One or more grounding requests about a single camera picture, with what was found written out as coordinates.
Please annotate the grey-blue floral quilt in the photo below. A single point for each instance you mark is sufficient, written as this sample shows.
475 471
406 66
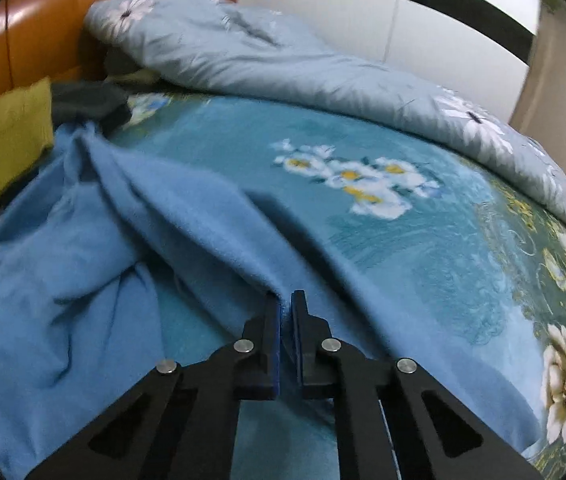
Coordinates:
224 47

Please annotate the yellow-green garment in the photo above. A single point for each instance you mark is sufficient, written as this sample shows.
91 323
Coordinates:
26 130

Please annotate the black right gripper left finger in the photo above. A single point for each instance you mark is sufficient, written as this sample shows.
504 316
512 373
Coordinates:
178 422

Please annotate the teal floral bed sheet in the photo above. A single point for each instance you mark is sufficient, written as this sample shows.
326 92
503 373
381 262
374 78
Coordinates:
441 237

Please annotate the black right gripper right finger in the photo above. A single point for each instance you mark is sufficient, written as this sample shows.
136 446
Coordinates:
393 420

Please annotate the blue fleece garment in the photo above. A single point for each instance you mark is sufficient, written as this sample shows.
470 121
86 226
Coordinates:
111 260

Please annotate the dark grey garment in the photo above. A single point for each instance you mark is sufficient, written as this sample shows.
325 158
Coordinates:
101 102

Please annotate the white wardrobe with black stripe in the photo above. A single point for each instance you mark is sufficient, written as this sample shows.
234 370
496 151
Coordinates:
479 48

